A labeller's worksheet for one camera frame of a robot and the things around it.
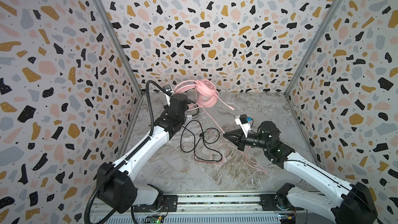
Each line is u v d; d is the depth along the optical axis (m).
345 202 0.39
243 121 0.63
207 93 0.72
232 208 0.73
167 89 0.64
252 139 0.63
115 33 0.88
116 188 0.39
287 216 0.71
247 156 0.88
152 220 0.71
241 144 0.63
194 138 0.97
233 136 0.67
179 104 0.56
